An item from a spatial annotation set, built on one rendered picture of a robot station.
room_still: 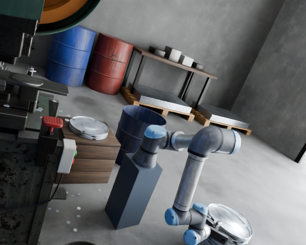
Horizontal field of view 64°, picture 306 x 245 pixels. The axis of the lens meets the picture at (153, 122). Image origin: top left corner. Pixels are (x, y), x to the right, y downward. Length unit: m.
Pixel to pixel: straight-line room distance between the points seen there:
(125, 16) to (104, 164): 3.25
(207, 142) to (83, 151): 0.96
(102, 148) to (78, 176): 0.26
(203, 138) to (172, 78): 4.19
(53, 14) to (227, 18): 4.46
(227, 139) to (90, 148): 0.99
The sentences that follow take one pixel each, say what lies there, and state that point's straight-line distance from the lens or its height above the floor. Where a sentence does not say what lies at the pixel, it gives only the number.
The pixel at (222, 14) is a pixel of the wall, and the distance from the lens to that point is 5.52.
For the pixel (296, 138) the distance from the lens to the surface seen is 5.26.
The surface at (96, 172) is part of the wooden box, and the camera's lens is 1.90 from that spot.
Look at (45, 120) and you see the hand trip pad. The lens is 0.93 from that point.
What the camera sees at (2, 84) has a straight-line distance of 1.18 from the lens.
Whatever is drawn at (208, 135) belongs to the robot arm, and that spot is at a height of 0.85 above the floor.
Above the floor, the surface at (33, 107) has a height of 0.68.
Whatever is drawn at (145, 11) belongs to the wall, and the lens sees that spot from 4.75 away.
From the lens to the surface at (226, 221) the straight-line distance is 1.67.
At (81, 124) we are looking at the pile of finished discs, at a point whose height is 0.39.
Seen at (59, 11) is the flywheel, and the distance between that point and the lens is 1.51.
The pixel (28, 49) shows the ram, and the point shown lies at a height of 0.92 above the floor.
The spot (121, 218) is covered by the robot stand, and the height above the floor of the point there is 0.09.
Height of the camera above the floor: 1.15
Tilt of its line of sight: 19 degrees down
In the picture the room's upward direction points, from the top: 21 degrees clockwise
